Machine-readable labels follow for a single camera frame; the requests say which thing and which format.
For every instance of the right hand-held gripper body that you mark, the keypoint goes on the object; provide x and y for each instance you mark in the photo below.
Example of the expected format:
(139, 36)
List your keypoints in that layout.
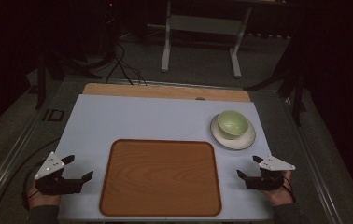
(272, 165)

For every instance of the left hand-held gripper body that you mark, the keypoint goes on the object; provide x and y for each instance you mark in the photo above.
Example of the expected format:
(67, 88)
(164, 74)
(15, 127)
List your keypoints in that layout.
(49, 166)

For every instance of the person's right hand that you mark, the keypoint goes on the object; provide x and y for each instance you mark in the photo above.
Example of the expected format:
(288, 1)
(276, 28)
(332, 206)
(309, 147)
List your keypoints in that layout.
(280, 196)

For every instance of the person's left hand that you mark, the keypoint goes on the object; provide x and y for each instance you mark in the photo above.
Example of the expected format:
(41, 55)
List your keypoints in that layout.
(42, 200)

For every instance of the white plate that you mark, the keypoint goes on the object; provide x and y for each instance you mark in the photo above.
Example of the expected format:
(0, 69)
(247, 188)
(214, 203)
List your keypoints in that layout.
(243, 143)

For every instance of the pale green bowl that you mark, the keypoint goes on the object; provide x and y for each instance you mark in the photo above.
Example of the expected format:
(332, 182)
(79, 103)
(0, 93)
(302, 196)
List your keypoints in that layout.
(232, 123)

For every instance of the black square floor socket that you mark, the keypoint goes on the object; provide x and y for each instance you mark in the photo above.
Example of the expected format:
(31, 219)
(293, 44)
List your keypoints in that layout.
(53, 115)

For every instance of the brown wooden tray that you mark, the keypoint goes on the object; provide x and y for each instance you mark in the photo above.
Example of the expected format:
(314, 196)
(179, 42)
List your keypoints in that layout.
(160, 179)

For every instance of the pale blue table mat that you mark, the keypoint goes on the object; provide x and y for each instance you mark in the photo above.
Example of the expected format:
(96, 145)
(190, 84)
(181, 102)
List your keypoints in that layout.
(140, 119)

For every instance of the white metal stand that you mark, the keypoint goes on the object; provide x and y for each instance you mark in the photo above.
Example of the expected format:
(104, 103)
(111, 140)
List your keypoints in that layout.
(204, 25)

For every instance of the grey metal floor rail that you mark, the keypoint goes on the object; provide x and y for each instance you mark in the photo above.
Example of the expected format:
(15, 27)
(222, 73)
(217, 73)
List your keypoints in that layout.
(8, 163)
(316, 174)

